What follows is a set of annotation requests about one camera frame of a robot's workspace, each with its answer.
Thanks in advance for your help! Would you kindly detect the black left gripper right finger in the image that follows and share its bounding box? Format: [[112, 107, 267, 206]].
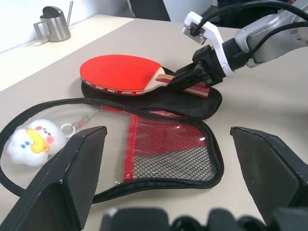
[[230, 126, 308, 224]]

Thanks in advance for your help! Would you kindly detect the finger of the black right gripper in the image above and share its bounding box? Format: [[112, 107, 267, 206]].
[[167, 71, 208, 94], [173, 61, 205, 82]]

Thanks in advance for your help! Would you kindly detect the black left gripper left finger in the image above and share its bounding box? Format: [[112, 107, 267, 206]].
[[0, 126, 107, 231]]

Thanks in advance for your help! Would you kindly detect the red table tennis paddle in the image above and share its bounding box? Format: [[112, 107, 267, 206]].
[[79, 54, 211, 99]]

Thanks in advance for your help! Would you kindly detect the black red paddle case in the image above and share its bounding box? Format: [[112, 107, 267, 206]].
[[0, 67, 225, 205]]

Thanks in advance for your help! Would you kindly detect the steel watering can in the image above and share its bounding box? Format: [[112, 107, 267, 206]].
[[33, 0, 75, 43]]

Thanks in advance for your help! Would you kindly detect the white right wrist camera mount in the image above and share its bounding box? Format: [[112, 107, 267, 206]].
[[180, 11, 238, 78]]

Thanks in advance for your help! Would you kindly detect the white plush duck keychain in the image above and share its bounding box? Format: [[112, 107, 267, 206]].
[[5, 113, 97, 167]]

